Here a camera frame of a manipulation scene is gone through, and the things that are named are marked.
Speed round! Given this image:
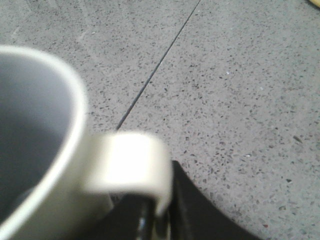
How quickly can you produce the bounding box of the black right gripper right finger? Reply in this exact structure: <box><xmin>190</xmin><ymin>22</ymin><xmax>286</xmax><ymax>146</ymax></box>
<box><xmin>169</xmin><ymin>160</ymin><xmax>258</xmax><ymax>240</ymax></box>

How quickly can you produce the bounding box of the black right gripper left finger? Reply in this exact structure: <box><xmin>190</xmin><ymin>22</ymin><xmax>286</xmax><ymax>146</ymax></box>
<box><xmin>96</xmin><ymin>194</ymin><xmax>153</xmax><ymax>240</ymax></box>

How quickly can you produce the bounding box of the white HOME ribbed cup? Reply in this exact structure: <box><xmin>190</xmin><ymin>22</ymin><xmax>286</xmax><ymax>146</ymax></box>
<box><xmin>0</xmin><ymin>45</ymin><xmax>173</xmax><ymax>240</ymax></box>

